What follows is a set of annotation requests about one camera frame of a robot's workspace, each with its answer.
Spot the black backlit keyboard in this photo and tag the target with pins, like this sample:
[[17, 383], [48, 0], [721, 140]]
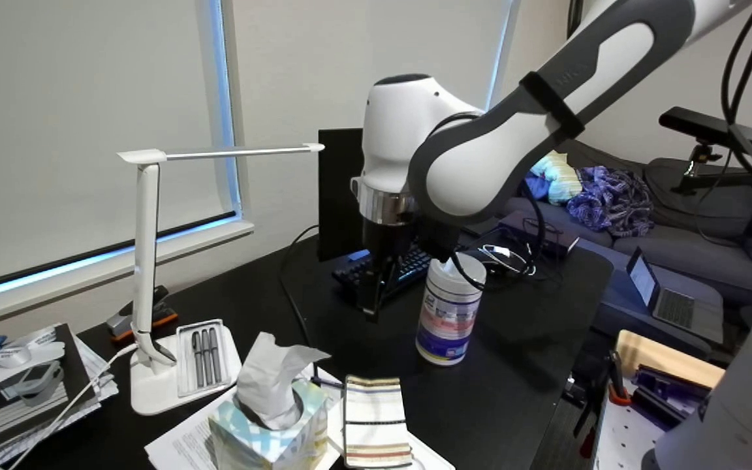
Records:
[[354, 270]]

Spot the pens on lamp base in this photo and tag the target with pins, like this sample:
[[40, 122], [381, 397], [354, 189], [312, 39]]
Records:
[[207, 358]]

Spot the black computer monitor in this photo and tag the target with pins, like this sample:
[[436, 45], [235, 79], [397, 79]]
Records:
[[337, 209]]

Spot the white papers under tissue box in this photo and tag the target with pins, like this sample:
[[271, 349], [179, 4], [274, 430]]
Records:
[[189, 444]]

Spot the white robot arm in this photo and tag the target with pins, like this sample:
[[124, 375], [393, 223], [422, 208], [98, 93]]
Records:
[[435, 163]]

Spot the white jar with label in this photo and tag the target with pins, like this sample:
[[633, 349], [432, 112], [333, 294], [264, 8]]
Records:
[[449, 308]]

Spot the purple clothes pile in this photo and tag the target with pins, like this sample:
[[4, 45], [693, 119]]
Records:
[[612, 201]]

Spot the open laptop on couch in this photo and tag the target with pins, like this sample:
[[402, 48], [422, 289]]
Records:
[[668, 306]]

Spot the black camera on stand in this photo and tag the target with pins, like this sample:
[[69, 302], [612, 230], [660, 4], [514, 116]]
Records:
[[706, 131]]

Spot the stack of papers and books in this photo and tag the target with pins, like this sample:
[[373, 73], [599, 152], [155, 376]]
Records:
[[44, 375]]

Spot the wooden box with items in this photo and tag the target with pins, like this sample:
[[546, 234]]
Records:
[[650, 389]]

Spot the tissue box with tissue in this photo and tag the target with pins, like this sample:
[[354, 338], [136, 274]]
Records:
[[271, 419]]

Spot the grey couch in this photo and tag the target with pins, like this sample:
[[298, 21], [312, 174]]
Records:
[[701, 235]]

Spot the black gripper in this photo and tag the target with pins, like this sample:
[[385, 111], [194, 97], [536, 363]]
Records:
[[388, 244]]

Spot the striped folded cloth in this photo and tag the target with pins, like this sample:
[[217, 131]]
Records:
[[373, 431]]

